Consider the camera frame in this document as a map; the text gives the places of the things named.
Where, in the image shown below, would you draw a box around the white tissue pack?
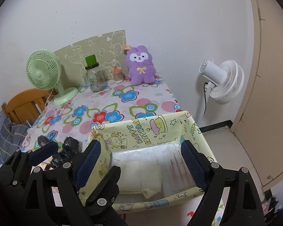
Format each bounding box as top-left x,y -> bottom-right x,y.
111,143 -> 196,203

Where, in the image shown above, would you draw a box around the dark grey rolled socks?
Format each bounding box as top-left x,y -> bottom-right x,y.
37,135 -> 49,147

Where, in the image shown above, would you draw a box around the black plastic bag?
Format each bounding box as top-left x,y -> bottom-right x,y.
50,137 -> 80,169

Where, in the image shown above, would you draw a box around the blue plaid bedding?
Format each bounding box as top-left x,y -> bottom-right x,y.
0,117 -> 32,166

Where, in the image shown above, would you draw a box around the floral tablecloth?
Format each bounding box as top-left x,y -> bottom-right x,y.
19,73 -> 225,226

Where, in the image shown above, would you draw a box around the yellow cartoon fabric bin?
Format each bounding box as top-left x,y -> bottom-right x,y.
78,111 -> 215,213

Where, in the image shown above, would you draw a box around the wooden chair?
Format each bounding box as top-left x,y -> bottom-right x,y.
1,88 -> 56,124

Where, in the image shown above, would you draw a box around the beige door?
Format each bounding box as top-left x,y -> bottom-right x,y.
231,0 -> 283,190

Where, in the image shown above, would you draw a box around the glass mason jar mug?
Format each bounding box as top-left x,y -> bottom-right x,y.
85,63 -> 105,92

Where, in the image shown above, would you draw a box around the green desk fan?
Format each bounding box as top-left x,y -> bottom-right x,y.
26,50 -> 78,105

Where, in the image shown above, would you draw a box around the cotton swab container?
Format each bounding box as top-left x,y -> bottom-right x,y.
110,67 -> 124,83

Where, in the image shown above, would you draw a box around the white floor fan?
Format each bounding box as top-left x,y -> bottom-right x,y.
199,60 -> 244,105

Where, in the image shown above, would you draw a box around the green cup on jar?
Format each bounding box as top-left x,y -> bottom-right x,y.
85,55 -> 98,67

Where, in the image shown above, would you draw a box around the purple plush bunny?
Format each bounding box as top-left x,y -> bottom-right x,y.
125,45 -> 156,86

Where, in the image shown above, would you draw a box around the green patterned mat board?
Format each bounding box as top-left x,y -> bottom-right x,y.
54,30 -> 128,88

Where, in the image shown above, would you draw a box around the green fan cable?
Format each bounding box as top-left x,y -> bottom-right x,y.
45,88 -> 56,105

